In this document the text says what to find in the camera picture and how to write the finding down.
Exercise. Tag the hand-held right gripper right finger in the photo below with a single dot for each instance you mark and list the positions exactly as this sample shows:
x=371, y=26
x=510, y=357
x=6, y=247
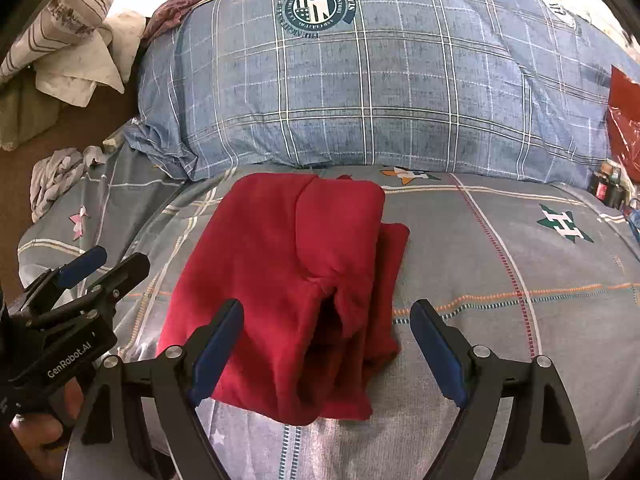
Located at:
x=440, y=350

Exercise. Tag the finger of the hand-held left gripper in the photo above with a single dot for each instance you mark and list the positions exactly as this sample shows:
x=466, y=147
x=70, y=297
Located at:
x=82, y=262
x=127, y=267

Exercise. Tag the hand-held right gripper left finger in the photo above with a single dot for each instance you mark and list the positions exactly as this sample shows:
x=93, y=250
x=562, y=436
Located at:
x=215, y=355

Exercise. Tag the red garment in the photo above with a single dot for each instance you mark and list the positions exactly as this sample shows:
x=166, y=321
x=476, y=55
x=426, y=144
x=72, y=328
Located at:
x=275, y=260

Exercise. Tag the person's left hand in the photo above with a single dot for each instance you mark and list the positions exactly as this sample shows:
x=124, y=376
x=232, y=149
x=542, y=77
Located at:
x=35, y=432

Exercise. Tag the grey plaid bedsheet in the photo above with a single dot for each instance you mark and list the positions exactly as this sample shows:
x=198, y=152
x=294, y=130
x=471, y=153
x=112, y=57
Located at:
x=500, y=285

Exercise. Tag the crumpled white grey cloth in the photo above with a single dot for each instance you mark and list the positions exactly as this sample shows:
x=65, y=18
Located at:
x=55, y=175

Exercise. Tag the beige block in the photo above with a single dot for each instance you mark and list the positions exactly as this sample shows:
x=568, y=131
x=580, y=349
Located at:
x=112, y=143

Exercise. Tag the olive green cloth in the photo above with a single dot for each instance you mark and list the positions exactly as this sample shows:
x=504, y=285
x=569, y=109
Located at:
x=25, y=115

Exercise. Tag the small dark bottle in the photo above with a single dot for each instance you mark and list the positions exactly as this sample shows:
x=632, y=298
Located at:
x=602, y=185

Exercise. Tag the striped white cloth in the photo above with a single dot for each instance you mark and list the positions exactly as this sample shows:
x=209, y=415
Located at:
x=60, y=15

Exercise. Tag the blue plaid pillow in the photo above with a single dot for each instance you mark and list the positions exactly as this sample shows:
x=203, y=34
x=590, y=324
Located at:
x=375, y=85

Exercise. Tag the red plastic bag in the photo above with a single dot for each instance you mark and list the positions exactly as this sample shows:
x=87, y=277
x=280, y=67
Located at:
x=625, y=125

